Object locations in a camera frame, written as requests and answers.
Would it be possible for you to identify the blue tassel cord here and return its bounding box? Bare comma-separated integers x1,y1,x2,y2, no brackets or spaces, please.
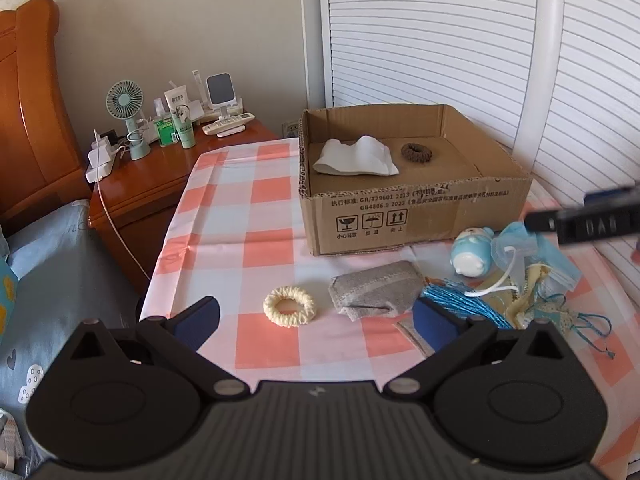
419,280,516,330

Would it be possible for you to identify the blue printed bedding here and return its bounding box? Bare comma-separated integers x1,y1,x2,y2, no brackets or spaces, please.
0,199,151,480

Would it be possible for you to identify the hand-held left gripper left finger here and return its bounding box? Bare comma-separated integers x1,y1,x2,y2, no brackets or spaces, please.
70,296,251,401

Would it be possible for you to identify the white folded cloth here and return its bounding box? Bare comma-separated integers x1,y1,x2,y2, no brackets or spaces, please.
313,135,400,177

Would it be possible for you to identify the brown scrunchie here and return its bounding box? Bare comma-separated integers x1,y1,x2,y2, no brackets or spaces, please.
401,142,435,163

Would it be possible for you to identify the white tube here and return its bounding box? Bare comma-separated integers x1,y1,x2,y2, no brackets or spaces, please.
165,87,188,116

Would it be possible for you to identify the yellow cloth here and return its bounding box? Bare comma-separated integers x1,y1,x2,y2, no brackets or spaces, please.
495,260,551,328

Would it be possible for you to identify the green tube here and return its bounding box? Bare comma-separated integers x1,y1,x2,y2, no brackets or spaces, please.
171,105,197,149

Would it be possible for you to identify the pink checked tablecloth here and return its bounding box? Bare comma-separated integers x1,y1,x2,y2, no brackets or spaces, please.
139,137,640,480

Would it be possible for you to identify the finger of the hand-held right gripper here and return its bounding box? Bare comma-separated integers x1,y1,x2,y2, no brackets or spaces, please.
584,187,640,208
525,204,640,247

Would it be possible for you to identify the blue face mask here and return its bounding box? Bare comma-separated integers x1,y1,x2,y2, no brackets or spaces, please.
465,221,581,297

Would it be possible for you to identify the white louvred door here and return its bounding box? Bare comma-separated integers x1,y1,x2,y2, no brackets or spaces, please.
317,0,640,281

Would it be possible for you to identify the blue plush toy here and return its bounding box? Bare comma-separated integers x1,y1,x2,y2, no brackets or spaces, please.
451,227,498,277

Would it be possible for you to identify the white charging cable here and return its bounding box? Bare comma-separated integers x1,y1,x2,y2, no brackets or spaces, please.
94,130,152,281

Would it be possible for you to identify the white phone stand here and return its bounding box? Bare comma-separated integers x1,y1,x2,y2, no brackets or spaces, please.
206,73,236,121

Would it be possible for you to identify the white organizer tray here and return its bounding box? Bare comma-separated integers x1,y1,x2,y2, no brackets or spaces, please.
187,97,246,123

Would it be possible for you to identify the cream scrunchie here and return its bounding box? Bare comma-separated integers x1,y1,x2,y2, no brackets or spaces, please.
263,285,317,328

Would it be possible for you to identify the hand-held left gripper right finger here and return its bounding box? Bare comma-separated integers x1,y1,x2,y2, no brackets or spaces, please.
382,296,568,401

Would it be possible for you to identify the cardboard box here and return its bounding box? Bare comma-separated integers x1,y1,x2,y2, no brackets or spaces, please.
298,104,532,257

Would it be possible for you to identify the green desk fan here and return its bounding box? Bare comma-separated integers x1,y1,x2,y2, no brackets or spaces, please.
106,80,152,161

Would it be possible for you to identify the lace ornament with blue string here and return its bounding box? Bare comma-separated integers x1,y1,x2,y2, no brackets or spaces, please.
532,295,616,358

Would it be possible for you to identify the green bottle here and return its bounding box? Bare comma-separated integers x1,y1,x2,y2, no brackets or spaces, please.
152,100,178,147

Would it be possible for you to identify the white power strip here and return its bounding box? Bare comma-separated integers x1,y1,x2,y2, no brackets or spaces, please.
85,147,121,183

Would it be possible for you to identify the white remote control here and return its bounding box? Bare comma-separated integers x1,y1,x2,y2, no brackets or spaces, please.
202,112,256,137

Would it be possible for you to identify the wooden nightstand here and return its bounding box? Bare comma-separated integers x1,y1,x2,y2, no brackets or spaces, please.
87,117,281,291

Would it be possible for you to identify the white curved pipe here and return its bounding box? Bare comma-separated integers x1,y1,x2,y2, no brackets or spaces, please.
515,0,566,161

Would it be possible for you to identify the wooden bed headboard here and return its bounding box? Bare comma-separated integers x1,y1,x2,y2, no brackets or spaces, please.
0,0,93,236

